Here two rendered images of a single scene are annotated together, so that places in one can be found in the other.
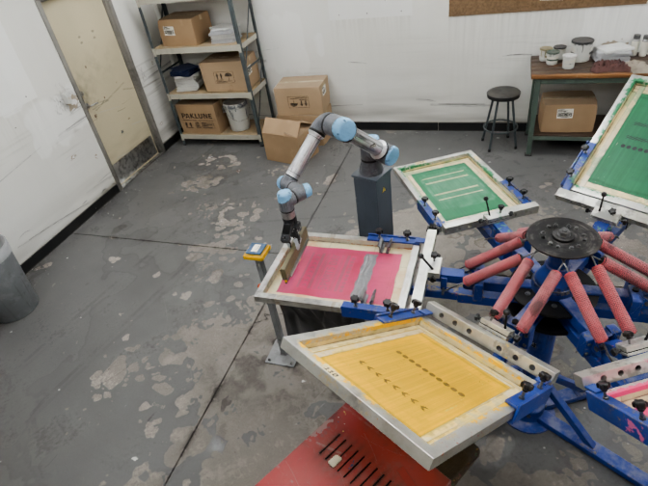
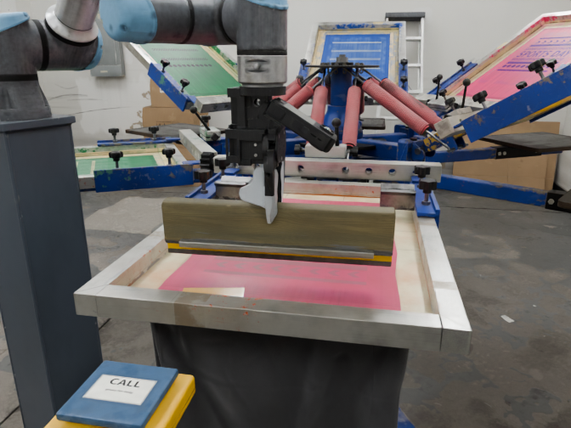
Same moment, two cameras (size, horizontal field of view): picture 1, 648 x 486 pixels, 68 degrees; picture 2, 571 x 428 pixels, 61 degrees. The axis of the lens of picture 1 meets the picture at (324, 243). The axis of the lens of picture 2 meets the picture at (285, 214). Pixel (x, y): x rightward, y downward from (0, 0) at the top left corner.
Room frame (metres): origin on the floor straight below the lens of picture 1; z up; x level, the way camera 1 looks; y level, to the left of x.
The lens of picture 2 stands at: (2.26, 0.91, 1.33)
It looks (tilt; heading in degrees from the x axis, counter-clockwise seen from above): 18 degrees down; 258
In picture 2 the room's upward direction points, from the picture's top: straight up
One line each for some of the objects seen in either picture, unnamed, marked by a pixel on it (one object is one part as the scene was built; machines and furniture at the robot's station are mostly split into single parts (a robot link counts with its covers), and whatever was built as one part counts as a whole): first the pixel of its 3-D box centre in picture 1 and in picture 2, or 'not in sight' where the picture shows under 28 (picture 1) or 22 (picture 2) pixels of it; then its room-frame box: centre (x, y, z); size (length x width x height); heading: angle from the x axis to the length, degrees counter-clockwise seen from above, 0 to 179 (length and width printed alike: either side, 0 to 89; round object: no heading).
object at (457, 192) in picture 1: (467, 187); (111, 139); (2.50, -0.93, 1.05); 1.08 x 0.61 x 0.23; 7
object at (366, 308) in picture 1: (371, 311); (421, 205); (1.67, -0.18, 0.98); 0.30 x 0.05 x 0.07; 67
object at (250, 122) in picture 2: (291, 225); (258, 126); (2.14, 0.16, 1.23); 0.09 x 0.08 x 0.12; 157
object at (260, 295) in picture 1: (340, 270); (300, 231); (2.02, -0.06, 0.97); 0.79 x 0.58 x 0.04; 67
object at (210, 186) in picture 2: (393, 242); (214, 194); (2.18, -0.39, 0.98); 0.30 x 0.05 x 0.07; 67
